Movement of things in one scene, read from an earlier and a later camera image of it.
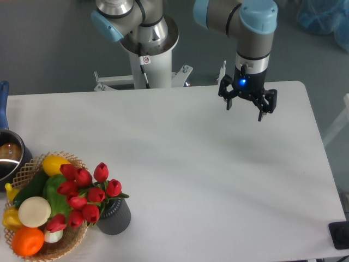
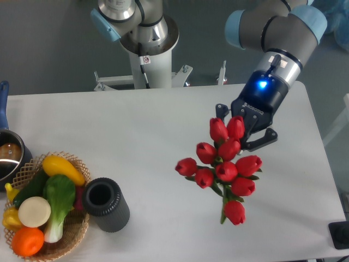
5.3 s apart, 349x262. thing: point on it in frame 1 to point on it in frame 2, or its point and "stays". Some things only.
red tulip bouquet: (86, 197) to (220, 167)
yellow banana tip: (11, 192) stays
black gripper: (252, 84) to (262, 93)
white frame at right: (342, 121) stays
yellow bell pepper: (11, 219) stays
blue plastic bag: (325, 17) stays
